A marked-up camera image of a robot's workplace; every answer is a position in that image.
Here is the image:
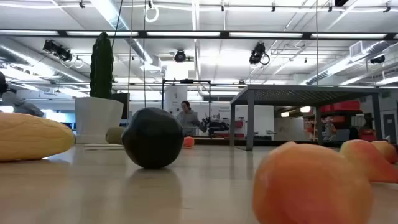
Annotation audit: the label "dark round toy fruit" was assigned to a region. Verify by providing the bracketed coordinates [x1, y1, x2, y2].
[121, 107, 185, 170]

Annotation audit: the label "green brown toy kiwi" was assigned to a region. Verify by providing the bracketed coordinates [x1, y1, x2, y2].
[105, 126, 127, 146]

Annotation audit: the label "yellow toy corn cob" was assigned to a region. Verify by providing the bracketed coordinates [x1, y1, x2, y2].
[0, 111, 76, 162]

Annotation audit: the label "person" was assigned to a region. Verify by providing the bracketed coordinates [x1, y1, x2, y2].
[175, 100, 201, 137]
[0, 71, 45, 118]

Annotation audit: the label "black overhead light bar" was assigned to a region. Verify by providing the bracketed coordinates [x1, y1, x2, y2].
[0, 29, 398, 40]

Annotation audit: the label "black panel board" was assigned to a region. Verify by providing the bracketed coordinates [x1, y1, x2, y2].
[110, 92, 131, 121]

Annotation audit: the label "grey perforated metal riser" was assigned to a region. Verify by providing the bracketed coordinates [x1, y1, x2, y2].
[229, 84, 385, 153]

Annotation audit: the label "white plant pot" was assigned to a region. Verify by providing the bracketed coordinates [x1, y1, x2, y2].
[74, 96, 124, 145]

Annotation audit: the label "green cactus plant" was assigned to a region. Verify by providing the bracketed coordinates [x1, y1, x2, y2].
[89, 31, 114, 100]

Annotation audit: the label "red storage bins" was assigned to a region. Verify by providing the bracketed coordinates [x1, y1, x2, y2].
[320, 100, 361, 113]

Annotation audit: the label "black aluminium table frame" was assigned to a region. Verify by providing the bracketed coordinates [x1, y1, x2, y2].
[192, 137, 398, 153]

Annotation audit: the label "black ceiling camera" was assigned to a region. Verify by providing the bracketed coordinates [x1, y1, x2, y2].
[248, 42, 271, 66]
[174, 49, 187, 63]
[369, 54, 386, 65]
[42, 39, 73, 62]

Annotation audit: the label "thin dark hanging cord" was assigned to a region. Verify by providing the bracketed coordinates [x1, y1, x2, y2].
[143, 0, 147, 109]

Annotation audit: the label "white cable ring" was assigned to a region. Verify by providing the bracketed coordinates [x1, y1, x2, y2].
[144, 5, 160, 23]

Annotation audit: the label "long black cable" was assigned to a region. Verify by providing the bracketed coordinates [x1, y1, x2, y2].
[110, 0, 124, 48]

